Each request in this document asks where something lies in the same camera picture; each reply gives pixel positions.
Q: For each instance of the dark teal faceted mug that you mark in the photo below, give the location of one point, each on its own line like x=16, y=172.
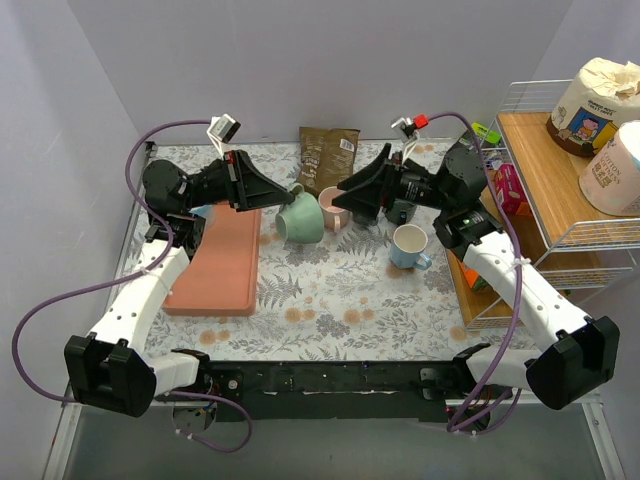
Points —
x=366, y=219

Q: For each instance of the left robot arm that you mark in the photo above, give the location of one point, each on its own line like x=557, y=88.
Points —
x=107, y=368

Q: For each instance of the brown snack bag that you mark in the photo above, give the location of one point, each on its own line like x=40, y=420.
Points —
x=327, y=157

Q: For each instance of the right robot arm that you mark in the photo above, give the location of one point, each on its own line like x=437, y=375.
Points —
x=575, y=352

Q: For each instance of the magenta tissue pack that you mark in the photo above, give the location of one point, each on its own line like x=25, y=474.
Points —
x=510, y=193

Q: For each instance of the pink toilet paper roll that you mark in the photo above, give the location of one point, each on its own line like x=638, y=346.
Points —
x=610, y=182

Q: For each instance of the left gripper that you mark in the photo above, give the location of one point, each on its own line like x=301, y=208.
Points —
x=232, y=180

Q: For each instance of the pink mug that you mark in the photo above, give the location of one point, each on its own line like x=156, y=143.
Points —
x=335, y=218

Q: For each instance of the salmon pink tray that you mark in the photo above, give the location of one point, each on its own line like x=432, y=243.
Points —
x=221, y=280

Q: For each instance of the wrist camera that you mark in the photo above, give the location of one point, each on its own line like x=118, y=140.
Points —
x=221, y=130
x=408, y=130

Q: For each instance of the green mug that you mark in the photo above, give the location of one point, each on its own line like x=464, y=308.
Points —
x=302, y=220

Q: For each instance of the cartoon toilet paper roll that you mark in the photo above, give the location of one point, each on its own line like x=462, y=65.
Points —
x=602, y=96

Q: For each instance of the black green box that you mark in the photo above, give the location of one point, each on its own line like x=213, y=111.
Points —
x=489, y=139

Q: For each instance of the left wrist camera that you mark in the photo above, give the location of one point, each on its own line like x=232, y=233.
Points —
x=221, y=130

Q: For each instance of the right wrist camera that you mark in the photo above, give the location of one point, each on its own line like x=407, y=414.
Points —
x=408, y=130

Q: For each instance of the white wire shelf rack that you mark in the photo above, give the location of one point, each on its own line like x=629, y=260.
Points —
x=574, y=246

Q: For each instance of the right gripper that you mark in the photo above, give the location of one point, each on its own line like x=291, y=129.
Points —
x=393, y=180

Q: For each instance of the black glossy mug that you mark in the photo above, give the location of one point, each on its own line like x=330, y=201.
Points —
x=401, y=213

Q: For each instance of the light blue mug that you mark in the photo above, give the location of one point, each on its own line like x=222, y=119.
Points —
x=205, y=211
x=408, y=250

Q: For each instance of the orange green sponge pack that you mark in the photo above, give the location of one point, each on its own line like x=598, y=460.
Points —
x=473, y=279

